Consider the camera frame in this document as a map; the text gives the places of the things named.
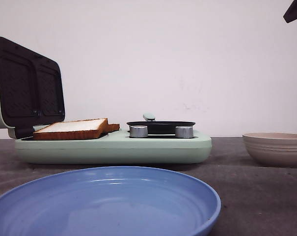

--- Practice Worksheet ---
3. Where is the right silver control knob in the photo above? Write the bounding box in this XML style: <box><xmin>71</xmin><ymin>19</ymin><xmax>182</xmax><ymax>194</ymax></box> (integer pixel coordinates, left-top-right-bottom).
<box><xmin>175</xmin><ymin>126</ymin><xmax>194</xmax><ymax>139</ymax></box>

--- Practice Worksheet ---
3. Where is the mint green breakfast maker base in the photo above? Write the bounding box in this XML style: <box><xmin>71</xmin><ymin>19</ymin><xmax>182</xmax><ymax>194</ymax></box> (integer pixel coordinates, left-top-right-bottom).
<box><xmin>15</xmin><ymin>130</ymin><xmax>212</xmax><ymax>164</ymax></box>

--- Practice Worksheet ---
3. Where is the black round frying pan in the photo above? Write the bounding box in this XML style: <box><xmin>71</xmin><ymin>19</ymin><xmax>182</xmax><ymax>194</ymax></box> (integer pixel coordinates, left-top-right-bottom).
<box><xmin>127</xmin><ymin>113</ymin><xmax>195</xmax><ymax>135</ymax></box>

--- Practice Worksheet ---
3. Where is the beige ribbed bowl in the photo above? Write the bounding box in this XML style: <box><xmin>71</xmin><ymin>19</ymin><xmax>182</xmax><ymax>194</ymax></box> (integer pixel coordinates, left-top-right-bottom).
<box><xmin>243</xmin><ymin>133</ymin><xmax>297</xmax><ymax>167</ymax></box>

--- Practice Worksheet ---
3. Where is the blue round plate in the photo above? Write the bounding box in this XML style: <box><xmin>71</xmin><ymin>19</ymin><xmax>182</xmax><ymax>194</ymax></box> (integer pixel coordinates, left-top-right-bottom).
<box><xmin>0</xmin><ymin>166</ymin><xmax>221</xmax><ymax>236</ymax></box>

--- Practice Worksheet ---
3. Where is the toast bread slice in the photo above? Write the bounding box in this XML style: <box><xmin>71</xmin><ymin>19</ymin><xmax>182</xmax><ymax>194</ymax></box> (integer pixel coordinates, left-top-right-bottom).
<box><xmin>104</xmin><ymin>123</ymin><xmax>120</xmax><ymax>133</ymax></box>
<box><xmin>33</xmin><ymin>118</ymin><xmax>108</xmax><ymax>140</ymax></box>

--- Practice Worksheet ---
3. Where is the left silver control knob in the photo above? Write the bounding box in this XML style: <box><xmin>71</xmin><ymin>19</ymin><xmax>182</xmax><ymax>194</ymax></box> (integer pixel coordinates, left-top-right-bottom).
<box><xmin>130</xmin><ymin>125</ymin><xmax>148</xmax><ymax>138</ymax></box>

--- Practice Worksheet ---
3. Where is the grey table cloth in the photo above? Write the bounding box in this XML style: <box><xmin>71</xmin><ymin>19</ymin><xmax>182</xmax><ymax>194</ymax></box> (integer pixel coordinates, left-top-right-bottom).
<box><xmin>0</xmin><ymin>137</ymin><xmax>297</xmax><ymax>236</ymax></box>

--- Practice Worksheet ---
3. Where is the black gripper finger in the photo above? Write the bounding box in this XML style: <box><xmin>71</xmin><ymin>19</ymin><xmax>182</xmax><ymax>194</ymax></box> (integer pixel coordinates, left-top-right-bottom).
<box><xmin>283</xmin><ymin>0</ymin><xmax>297</xmax><ymax>23</ymax></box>

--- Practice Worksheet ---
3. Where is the breakfast maker hinged lid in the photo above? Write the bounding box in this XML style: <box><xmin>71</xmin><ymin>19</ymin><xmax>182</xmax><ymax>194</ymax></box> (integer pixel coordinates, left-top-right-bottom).
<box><xmin>0</xmin><ymin>36</ymin><xmax>65</xmax><ymax>139</ymax></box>

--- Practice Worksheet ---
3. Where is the silver control knob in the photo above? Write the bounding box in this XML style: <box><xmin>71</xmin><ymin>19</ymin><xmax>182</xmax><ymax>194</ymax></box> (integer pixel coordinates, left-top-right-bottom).
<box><xmin>175</xmin><ymin>126</ymin><xmax>194</xmax><ymax>139</ymax></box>
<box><xmin>130</xmin><ymin>125</ymin><xmax>148</xmax><ymax>138</ymax></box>

